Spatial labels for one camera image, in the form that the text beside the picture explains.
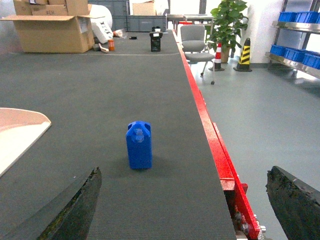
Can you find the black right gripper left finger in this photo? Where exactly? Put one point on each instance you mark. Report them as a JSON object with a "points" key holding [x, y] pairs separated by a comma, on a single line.
{"points": [[68, 216]]}

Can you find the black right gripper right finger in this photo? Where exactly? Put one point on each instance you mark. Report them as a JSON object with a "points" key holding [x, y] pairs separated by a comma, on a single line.
{"points": [[296, 204]]}

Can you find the beige plastic dustpan tray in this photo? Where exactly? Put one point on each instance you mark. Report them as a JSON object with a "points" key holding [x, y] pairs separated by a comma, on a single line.
{"points": [[19, 130]]}

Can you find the blue plastic canister part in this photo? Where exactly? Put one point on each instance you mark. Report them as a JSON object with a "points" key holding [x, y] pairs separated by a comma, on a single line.
{"points": [[139, 145]]}

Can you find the steel shelf rack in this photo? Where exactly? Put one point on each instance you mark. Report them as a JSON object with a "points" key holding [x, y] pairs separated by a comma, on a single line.
{"points": [[295, 35]]}

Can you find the blue bin lower shelf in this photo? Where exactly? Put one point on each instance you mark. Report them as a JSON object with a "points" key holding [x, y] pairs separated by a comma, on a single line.
{"points": [[303, 56]]}

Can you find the blue bin shelf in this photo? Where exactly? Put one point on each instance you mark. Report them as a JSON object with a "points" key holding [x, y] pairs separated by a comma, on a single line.
{"points": [[303, 56], [310, 17]]}

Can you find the blue bin upper shelf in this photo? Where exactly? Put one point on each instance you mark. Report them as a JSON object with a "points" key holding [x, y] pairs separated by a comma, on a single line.
{"points": [[310, 17]]}

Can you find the yellow black traffic cone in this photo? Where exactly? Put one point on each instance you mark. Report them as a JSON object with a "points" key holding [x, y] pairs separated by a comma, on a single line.
{"points": [[243, 64]]}

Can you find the red white traffic cone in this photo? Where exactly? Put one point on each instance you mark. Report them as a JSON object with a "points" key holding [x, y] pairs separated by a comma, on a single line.
{"points": [[217, 61]]}

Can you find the orange small bottle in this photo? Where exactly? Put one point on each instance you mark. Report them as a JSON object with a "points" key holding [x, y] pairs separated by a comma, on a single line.
{"points": [[111, 45]]}

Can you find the grey office chair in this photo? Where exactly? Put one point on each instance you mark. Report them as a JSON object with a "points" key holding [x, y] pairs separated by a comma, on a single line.
{"points": [[195, 48]]}

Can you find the large open cardboard box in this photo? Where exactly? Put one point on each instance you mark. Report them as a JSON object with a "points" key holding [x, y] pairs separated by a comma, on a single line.
{"points": [[53, 34]]}

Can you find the green potted plant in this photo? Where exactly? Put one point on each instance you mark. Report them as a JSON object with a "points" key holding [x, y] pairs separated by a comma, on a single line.
{"points": [[228, 23]]}

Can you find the black device on belt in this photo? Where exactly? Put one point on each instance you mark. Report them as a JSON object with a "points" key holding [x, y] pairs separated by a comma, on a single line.
{"points": [[155, 39]]}

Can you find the grey plastic crate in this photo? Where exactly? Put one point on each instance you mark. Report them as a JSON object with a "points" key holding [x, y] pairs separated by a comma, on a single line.
{"points": [[139, 23]]}

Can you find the red conveyor frame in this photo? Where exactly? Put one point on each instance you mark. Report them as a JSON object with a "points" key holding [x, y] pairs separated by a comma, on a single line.
{"points": [[245, 222]]}

